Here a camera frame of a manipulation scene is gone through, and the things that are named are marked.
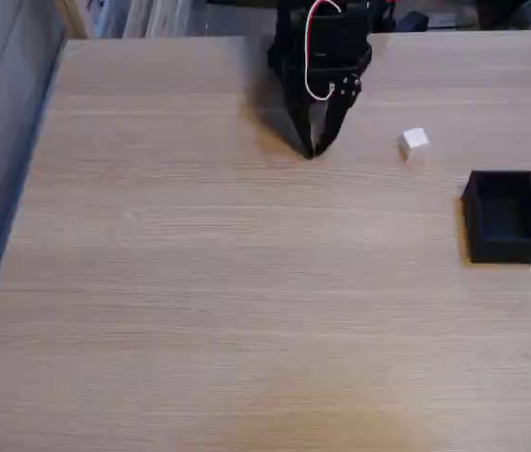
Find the white power strip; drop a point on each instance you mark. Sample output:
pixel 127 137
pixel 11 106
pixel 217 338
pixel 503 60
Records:
pixel 442 20

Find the black open box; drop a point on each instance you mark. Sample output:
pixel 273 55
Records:
pixel 505 245

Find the wooden post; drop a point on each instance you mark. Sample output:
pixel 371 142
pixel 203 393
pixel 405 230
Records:
pixel 72 19

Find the white block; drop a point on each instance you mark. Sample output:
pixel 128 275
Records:
pixel 413 140

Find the pale hanging curtains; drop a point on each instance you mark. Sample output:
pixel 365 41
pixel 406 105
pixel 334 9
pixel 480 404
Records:
pixel 152 19

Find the dark blue pouch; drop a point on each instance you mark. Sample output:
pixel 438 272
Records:
pixel 411 22

